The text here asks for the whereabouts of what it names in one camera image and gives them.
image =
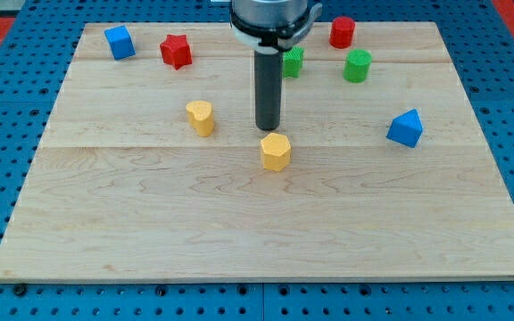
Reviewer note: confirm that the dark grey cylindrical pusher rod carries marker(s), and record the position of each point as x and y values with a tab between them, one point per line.
268	76

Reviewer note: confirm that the yellow hexagon block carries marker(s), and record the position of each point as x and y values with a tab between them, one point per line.
275	152

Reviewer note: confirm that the green star block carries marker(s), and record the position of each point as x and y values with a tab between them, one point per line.
293	62

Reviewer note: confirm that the yellow heart block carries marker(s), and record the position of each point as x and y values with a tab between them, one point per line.
200	117

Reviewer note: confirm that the red cylinder block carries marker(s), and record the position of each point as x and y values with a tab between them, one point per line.
342	31

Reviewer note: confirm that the green cylinder block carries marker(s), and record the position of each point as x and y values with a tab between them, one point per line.
356	66

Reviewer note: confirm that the red star block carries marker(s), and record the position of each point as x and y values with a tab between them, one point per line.
176	51

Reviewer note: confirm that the blue cube block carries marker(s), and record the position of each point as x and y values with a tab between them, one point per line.
120	42

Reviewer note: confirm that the blue pentagon block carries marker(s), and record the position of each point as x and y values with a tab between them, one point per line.
406	129

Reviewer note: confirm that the light wooden board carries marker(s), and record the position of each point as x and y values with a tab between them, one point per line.
123	191

